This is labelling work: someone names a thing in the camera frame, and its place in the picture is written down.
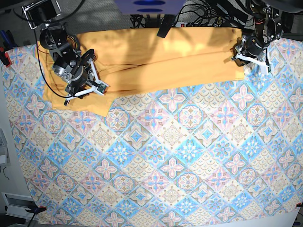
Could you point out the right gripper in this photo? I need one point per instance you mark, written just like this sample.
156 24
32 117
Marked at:
79 72

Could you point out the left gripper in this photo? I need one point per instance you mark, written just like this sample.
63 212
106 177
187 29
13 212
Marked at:
253 49

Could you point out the yellow T-shirt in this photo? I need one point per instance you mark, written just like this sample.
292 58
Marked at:
137 61

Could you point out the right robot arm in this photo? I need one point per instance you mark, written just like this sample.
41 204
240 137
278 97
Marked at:
53 35

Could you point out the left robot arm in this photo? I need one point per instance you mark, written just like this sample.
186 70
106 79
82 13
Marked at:
267 20

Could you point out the white power strip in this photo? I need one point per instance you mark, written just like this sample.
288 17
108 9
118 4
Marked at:
181 24

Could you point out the red clamp upper left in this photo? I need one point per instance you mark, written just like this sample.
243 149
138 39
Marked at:
4 57

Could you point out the patterned tile tablecloth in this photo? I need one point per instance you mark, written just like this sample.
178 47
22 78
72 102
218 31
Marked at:
198 155

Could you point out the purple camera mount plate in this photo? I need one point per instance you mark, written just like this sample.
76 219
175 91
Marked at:
131 7

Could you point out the black bracket at table edge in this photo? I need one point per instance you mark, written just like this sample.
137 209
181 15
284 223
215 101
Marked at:
167 23

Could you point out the white rail lower left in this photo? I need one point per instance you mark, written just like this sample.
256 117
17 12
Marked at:
16 205

